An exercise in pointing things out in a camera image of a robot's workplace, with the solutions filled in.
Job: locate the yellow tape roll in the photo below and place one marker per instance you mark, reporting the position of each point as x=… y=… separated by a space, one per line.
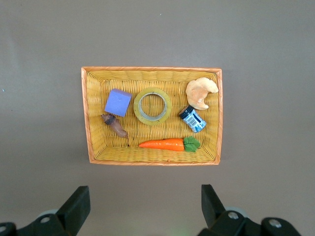
x=137 y=113

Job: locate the purple foam cube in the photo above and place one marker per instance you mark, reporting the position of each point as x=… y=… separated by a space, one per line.
x=117 y=102

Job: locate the small blue jar black lid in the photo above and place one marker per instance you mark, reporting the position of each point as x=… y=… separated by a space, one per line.
x=194 y=120

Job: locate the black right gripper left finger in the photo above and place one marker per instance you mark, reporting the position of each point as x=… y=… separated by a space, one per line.
x=71 y=214

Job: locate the brown toy root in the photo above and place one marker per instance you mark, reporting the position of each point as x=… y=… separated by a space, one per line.
x=115 y=125

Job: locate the toy croissant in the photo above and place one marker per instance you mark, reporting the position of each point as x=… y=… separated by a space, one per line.
x=197 y=94

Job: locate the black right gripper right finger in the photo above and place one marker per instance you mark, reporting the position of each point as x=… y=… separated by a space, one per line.
x=216 y=216

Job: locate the orange toy carrot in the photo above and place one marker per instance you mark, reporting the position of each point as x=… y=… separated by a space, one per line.
x=162 y=144

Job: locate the yellow wicker tray orange rim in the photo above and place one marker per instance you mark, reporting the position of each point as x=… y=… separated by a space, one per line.
x=152 y=137

